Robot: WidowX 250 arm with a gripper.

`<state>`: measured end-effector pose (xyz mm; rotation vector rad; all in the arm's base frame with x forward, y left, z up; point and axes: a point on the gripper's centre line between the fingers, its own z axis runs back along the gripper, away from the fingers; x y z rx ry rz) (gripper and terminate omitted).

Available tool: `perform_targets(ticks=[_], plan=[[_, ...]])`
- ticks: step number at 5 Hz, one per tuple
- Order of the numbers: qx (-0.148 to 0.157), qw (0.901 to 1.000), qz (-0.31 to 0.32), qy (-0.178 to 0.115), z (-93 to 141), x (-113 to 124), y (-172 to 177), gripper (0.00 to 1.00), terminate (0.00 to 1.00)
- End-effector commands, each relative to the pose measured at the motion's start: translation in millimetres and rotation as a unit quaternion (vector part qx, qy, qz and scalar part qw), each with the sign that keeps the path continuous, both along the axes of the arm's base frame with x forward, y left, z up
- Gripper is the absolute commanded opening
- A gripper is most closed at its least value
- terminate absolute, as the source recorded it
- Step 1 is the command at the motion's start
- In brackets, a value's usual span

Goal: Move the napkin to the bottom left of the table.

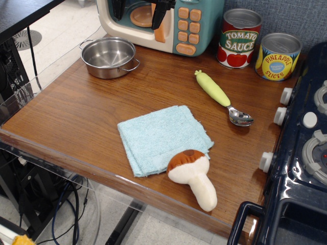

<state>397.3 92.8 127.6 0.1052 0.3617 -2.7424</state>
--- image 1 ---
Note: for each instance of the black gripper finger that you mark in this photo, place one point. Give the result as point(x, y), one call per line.
point(161, 7)
point(118, 7)

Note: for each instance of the light blue towel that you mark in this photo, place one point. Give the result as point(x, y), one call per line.
point(151, 140)

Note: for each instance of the toy microwave teal cream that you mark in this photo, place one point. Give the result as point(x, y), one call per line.
point(187, 29)

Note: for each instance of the small steel pot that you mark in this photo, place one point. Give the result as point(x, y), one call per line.
point(109, 57)

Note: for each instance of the tomato sauce can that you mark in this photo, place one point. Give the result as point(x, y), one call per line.
point(240, 31)

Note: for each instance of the black desk at left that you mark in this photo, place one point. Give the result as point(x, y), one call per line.
point(17, 15)

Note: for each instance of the pineapple slices can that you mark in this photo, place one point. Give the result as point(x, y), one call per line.
point(278, 56)

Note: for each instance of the plush mushroom toy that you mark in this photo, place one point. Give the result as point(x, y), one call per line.
point(191, 167)

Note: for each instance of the dark blue toy stove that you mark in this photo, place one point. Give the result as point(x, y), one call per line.
point(294, 209)

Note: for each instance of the yellow fuzzy object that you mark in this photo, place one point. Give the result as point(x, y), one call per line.
point(22, 240)

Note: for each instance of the green handled metal spoon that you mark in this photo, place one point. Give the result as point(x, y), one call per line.
point(237, 117)

